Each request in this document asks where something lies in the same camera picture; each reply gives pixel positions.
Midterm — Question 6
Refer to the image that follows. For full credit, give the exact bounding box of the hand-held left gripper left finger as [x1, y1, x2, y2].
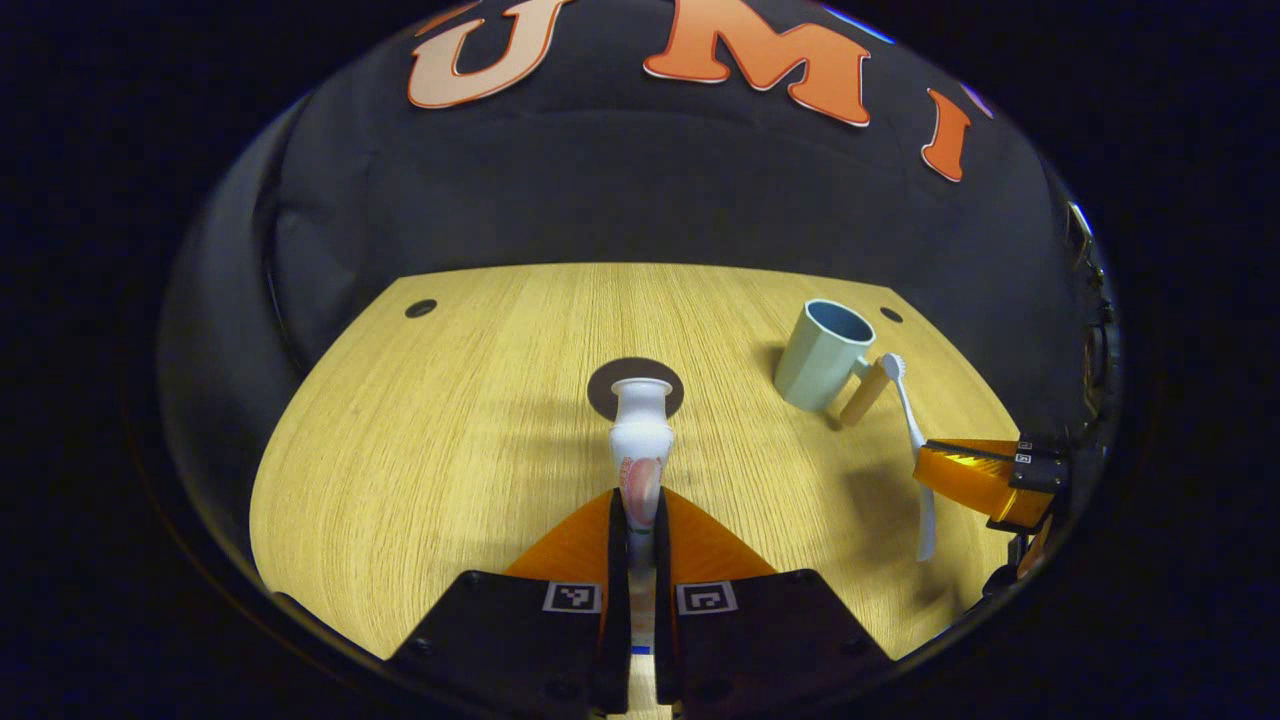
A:
[385, 488, 633, 716]

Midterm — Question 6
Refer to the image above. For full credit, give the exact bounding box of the white toothpaste tube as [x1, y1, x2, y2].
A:
[608, 377, 676, 656]

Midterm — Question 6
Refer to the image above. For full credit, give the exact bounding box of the pale blue cup wooden handle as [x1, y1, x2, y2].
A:
[773, 299, 891, 429]

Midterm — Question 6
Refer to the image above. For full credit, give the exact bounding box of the dark round coaster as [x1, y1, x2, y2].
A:
[587, 357, 686, 421]

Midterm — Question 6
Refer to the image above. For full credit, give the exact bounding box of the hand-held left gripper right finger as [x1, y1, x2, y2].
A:
[652, 488, 893, 716]

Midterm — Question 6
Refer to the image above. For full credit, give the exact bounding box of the light blue toothbrush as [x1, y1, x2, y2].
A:
[880, 353, 938, 563]

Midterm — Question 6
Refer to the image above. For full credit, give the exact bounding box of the wooden desktop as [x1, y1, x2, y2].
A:
[248, 262, 1021, 716]

